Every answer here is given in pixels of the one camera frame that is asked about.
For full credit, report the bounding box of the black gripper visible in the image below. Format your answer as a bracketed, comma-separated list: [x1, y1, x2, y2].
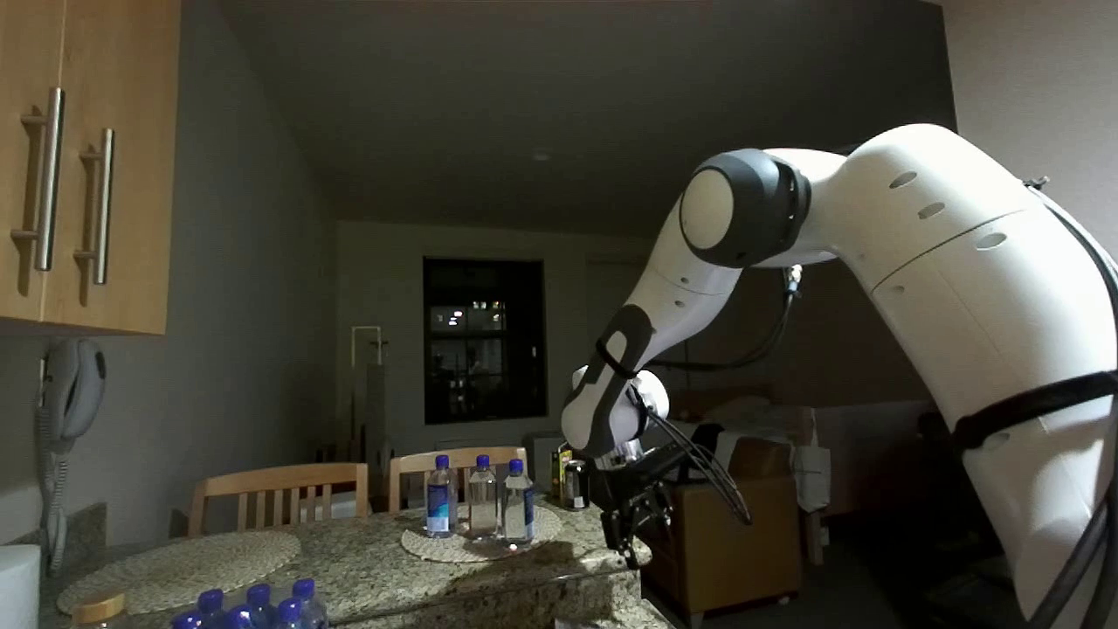
[582, 434, 707, 575]

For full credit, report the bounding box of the water bottle blue label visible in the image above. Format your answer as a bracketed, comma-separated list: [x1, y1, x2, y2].
[495, 455, 543, 554]
[419, 450, 461, 539]

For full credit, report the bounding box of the wide wooden slatted chair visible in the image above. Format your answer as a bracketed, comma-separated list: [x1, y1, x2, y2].
[185, 459, 374, 543]

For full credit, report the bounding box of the metal cabinet bar handle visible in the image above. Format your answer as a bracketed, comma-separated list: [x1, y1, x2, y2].
[10, 85, 72, 278]
[72, 127, 119, 292]

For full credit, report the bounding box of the large round woven placemat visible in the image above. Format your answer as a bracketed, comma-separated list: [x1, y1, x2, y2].
[56, 528, 306, 620]

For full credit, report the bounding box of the dark window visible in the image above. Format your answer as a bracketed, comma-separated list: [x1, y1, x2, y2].
[419, 257, 551, 426]

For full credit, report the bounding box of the thin black forearm strap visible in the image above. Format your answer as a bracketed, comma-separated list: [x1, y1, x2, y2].
[593, 334, 644, 379]

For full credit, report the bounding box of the small brass dispenser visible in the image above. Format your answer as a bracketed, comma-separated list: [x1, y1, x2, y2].
[551, 445, 586, 514]

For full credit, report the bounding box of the white standing frame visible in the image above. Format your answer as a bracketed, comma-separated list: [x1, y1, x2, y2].
[347, 321, 396, 467]

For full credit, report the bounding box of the clear water bottle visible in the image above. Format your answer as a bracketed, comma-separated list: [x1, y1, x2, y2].
[466, 450, 504, 539]

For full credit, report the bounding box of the round wooden lid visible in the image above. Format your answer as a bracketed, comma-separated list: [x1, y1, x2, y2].
[71, 592, 129, 629]

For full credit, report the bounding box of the brown wooden sideboard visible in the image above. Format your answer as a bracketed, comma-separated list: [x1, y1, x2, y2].
[644, 465, 810, 622]

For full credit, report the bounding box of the narrow wooden slatted chair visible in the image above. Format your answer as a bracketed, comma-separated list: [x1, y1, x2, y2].
[385, 445, 531, 516]

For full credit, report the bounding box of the small white appliance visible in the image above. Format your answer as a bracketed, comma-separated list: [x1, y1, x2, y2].
[791, 436, 838, 516]

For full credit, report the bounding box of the white cylinder container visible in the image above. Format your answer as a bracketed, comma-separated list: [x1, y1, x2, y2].
[0, 543, 45, 629]

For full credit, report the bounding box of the wide black cable strap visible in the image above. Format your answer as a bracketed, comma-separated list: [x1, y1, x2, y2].
[949, 366, 1118, 455]

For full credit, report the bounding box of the light wooden wall cabinet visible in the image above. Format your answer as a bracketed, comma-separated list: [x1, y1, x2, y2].
[0, 0, 185, 341]

